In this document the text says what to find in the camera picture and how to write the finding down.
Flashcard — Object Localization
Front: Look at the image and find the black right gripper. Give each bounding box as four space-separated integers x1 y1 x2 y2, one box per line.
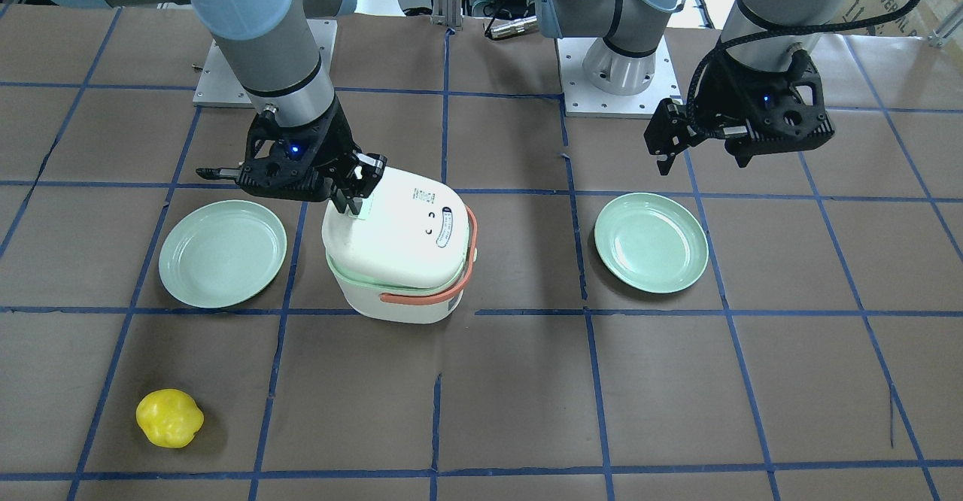
197 98 387 217

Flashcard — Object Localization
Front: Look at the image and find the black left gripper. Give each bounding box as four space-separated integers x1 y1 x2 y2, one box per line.
644 47 836 176

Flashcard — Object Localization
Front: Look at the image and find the white rice cooker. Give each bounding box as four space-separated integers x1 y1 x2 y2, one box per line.
322 168 478 325

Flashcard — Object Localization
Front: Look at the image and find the green plate near right arm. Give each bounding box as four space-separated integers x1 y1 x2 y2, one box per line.
158 200 287 309

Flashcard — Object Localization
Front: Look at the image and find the green plate near left arm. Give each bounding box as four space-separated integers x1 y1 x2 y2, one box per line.
593 193 709 294

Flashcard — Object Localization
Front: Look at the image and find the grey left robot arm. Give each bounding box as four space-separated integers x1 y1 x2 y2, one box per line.
534 0 845 175

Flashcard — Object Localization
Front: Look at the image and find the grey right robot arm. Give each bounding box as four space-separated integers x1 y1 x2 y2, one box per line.
51 0 387 215

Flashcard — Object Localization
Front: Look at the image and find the yellow toy pepper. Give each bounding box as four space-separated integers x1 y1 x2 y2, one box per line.
135 388 205 448

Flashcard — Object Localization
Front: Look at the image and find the black braided cable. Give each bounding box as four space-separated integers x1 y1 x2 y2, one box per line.
685 0 932 143

